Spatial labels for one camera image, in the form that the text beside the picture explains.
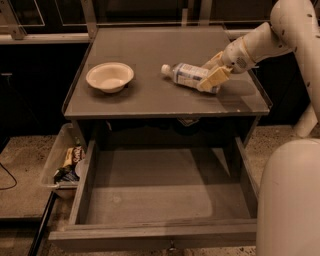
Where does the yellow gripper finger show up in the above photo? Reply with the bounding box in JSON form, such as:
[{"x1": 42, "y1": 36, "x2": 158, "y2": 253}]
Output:
[
  {"x1": 197, "y1": 66, "x2": 232, "y2": 93},
  {"x1": 203, "y1": 51, "x2": 223, "y2": 70}
]

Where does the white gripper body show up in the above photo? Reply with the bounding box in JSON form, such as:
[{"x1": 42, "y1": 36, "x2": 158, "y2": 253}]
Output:
[{"x1": 221, "y1": 37, "x2": 256, "y2": 74}]

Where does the blue plastic water bottle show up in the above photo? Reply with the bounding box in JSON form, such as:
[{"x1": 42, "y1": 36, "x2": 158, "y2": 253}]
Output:
[{"x1": 161, "y1": 63, "x2": 220, "y2": 94}]

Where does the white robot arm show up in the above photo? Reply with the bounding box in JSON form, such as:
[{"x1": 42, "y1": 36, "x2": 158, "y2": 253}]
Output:
[{"x1": 197, "y1": 0, "x2": 320, "y2": 256}]

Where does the open grey top drawer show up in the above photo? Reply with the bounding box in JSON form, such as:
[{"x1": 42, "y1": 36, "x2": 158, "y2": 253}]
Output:
[{"x1": 49, "y1": 138, "x2": 257, "y2": 252}]

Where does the grey cabinet with top surface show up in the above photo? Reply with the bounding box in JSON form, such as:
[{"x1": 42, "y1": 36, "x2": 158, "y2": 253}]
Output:
[{"x1": 61, "y1": 26, "x2": 273, "y2": 151}]

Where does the white plastic bowl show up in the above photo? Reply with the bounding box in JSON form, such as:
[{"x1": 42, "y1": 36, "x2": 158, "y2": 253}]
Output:
[{"x1": 86, "y1": 62, "x2": 134, "y2": 93}]

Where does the snack bag in bin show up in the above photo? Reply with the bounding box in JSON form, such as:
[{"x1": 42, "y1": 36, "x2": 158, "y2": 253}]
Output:
[{"x1": 63, "y1": 146, "x2": 85, "y2": 167}]

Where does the dark snack packet in bin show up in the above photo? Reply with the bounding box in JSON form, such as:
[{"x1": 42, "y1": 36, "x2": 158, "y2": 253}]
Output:
[{"x1": 54, "y1": 165, "x2": 79, "y2": 183}]

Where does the clear plastic storage bin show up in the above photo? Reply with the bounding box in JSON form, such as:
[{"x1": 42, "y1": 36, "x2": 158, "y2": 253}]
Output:
[{"x1": 40, "y1": 123, "x2": 83, "y2": 199}]

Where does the metal railing frame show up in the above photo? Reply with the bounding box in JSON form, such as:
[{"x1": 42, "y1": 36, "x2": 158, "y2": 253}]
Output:
[{"x1": 0, "y1": 0, "x2": 278, "y2": 44}]

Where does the black cable on floor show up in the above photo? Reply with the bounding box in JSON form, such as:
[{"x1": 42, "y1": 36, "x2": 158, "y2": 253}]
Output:
[{"x1": 0, "y1": 162, "x2": 18, "y2": 191}]

